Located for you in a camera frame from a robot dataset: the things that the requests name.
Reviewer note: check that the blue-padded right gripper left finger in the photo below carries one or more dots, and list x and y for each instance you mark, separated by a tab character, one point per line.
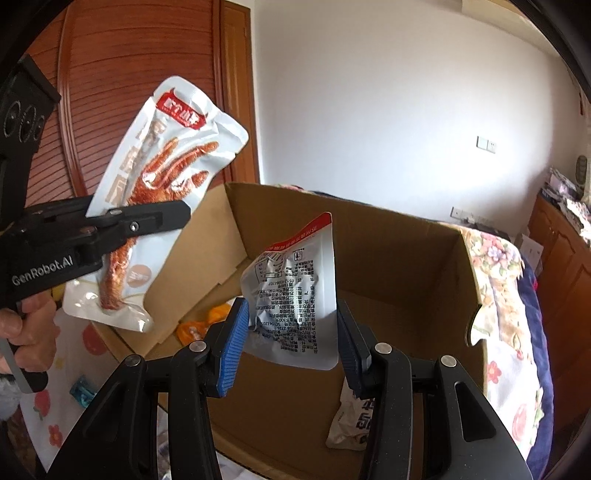
202	370

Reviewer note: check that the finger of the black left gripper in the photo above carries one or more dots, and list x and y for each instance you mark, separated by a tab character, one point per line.
152	219

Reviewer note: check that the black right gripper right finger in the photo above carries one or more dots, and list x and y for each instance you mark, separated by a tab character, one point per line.
376	370

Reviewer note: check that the white chicken-feet snack pouch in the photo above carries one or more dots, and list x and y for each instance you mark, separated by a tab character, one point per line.
176	145

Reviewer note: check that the blue foil candy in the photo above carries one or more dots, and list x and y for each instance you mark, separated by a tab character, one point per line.
83	391

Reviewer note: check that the white snack pouch printed back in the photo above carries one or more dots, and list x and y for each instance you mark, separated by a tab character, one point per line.
292	300

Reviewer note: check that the grey sleeve forearm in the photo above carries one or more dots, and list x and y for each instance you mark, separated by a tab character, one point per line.
10	396

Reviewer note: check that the person's left hand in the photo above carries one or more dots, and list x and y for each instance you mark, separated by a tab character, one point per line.
33	332

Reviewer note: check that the orange snack packet in box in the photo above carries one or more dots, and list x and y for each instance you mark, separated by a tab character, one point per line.
195	330

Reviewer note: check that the white snack packet in box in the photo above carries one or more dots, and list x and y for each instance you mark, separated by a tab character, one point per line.
350	427

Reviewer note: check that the brown cardboard box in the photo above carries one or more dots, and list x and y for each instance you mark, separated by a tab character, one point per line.
410	280

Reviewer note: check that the floral white bed sheet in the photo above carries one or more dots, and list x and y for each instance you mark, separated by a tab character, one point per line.
511	381

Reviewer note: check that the blue blanket edge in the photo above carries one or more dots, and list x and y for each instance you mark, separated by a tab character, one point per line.
539	455

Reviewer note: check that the wooden wardrobe door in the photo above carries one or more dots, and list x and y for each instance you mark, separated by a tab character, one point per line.
105	58

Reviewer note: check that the wooden low cabinet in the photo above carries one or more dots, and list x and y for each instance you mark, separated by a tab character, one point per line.
564	294

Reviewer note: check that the white wall socket strip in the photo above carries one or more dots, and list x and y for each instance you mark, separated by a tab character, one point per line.
477	222

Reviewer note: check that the white wall switch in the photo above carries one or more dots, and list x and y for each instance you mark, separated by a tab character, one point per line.
485	144

